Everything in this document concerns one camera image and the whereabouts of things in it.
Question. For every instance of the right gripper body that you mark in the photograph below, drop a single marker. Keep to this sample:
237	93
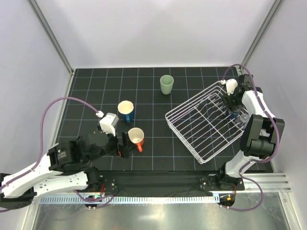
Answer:
232	101

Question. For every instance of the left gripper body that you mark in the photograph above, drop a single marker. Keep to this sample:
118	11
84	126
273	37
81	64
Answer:
112	148

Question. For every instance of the dark blue cup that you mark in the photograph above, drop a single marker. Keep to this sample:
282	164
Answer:
235	110

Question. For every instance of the orange mug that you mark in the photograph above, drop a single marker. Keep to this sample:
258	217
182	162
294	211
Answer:
136	136

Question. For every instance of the clear faceted glass cup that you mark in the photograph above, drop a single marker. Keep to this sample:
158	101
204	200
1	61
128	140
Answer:
242	120

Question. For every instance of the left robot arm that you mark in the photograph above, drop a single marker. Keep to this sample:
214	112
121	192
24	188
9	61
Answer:
66	166

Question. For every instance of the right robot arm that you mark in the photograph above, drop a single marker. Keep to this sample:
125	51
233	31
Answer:
262	132

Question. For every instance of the blue mug cream inside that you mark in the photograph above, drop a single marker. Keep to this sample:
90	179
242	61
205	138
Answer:
126	110

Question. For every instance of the black gridded table mat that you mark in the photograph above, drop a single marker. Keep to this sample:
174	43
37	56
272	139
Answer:
162	150

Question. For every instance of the pale green tumbler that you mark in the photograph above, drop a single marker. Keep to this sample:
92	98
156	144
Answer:
166	84

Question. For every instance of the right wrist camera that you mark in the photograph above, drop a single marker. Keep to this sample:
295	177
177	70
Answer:
230	85

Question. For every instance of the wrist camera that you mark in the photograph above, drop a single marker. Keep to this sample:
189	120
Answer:
108	123
230	85

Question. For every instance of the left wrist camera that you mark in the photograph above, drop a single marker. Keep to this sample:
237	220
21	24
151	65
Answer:
108	123

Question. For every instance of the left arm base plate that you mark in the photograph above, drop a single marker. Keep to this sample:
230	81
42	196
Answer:
109	184

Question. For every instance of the white wire dish rack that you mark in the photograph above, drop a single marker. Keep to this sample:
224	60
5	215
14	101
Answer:
203	124

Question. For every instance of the slotted cable duct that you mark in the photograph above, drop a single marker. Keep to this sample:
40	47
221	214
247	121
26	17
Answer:
74	199

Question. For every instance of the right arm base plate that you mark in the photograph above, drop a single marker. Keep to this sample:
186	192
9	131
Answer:
208	183

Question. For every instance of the aluminium rail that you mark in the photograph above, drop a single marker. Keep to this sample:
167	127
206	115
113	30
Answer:
270	182

